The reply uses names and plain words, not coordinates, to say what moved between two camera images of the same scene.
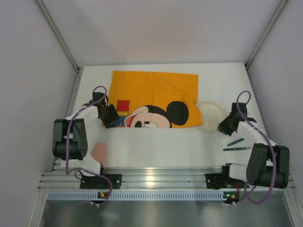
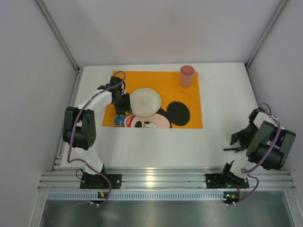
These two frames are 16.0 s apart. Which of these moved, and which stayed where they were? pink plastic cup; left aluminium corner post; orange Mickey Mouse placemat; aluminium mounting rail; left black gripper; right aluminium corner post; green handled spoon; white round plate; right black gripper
Moved: left black gripper; white round plate; pink plastic cup; right black gripper
Stayed: left aluminium corner post; aluminium mounting rail; orange Mickey Mouse placemat; green handled spoon; right aluminium corner post
